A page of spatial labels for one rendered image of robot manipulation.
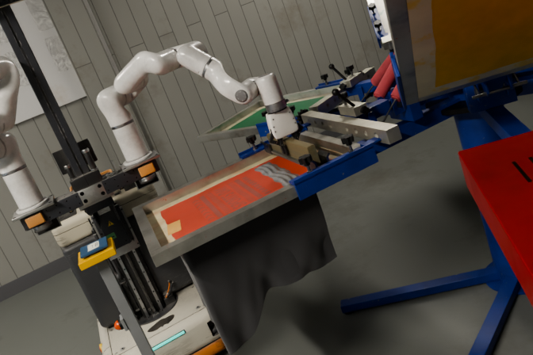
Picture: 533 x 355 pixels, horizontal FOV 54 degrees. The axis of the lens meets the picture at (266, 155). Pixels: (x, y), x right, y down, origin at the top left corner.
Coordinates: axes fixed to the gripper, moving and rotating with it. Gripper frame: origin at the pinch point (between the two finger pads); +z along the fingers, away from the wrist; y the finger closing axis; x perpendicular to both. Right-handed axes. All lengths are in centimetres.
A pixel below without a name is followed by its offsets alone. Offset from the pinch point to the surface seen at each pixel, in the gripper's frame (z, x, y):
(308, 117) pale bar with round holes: -1.1, -26.6, -20.5
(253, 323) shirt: 44, 21, 41
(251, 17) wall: -43, -311, -110
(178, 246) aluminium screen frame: 4, 29, 53
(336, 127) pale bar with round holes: 0.7, -1.3, -20.5
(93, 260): 8, -6, 80
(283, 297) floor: 102, -82, 8
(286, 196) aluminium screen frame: 5.5, 29.1, 16.5
